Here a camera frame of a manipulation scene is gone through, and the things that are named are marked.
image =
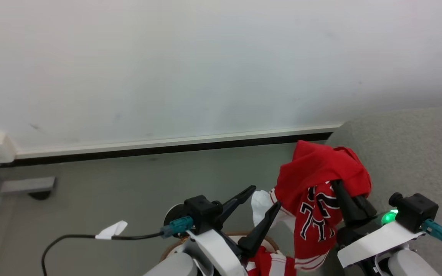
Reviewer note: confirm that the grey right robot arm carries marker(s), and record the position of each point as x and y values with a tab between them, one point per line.
413	264

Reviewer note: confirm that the white paper tag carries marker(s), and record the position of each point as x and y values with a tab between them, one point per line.
111	230

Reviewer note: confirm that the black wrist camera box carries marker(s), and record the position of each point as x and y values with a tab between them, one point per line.
202	212
416	211

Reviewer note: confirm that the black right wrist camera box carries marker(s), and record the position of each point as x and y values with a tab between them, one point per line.
416	211

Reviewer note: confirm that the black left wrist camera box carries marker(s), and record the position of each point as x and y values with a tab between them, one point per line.
202	212

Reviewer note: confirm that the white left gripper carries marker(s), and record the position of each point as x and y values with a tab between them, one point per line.
213	253

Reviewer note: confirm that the white and black baseboard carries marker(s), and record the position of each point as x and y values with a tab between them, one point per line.
167	147

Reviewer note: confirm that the round brown laundry basket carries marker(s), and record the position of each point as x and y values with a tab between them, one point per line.
271	242

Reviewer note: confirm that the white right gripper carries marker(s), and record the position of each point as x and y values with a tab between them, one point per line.
374	239

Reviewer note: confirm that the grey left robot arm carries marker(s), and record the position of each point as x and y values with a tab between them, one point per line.
175	266

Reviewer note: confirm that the red jersey with number print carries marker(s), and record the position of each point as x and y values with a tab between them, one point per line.
313	180

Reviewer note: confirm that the red white striped garment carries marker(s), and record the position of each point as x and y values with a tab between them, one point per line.
272	264

